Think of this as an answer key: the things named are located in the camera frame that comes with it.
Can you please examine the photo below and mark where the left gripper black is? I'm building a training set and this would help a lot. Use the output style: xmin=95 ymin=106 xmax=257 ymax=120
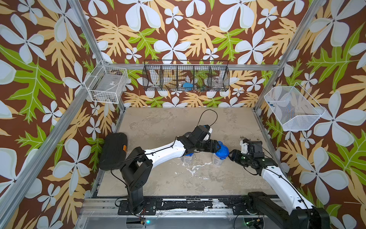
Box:
xmin=193 ymin=139 xmax=222 ymax=152

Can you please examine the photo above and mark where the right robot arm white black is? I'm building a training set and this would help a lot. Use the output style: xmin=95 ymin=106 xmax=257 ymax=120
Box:
xmin=228 ymin=138 xmax=330 ymax=229

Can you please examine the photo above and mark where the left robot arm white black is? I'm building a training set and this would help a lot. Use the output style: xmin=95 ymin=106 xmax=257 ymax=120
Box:
xmin=111 ymin=125 xmax=221 ymax=215

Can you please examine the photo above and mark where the blue item in basket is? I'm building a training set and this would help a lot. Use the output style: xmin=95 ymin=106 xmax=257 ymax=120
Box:
xmin=183 ymin=83 xmax=193 ymax=91

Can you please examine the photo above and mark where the white mesh basket right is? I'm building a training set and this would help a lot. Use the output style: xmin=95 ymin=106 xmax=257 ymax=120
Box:
xmin=264 ymin=83 xmax=326 ymax=132

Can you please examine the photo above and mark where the black tool case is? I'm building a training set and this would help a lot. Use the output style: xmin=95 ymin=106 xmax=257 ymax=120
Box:
xmin=99 ymin=133 xmax=128 ymax=171

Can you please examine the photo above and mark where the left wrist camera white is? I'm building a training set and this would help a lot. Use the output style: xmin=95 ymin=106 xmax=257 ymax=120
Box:
xmin=204 ymin=125 xmax=213 ymax=141

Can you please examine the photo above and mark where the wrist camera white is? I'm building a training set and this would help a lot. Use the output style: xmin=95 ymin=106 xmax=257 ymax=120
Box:
xmin=204 ymin=125 xmax=213 ymax=141
xmin=240 ymin=138 xmax=249 ymax=155

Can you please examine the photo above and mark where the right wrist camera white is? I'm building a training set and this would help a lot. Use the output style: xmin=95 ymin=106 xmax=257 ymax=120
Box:
xmin=240 ymin=138 xmax=249 ymax=155

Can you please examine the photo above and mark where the left camera cable black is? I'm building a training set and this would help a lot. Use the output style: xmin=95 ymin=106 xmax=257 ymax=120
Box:
xmin=197 ymin=109 xmax=218 ymax=127

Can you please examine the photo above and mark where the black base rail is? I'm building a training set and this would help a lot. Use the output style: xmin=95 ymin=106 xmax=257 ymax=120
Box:
xmin=114 ymin=195 xmax=258 ymax=217

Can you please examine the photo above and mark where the black wire basket back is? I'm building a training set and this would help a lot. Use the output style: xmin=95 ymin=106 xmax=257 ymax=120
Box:
xmin=140 ymin=60 xmax=230 ymax=92

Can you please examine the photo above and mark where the white wire basket left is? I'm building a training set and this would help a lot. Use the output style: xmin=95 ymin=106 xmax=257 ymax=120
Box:
xmin=84 ymin=62 xmax=128 ymax=104

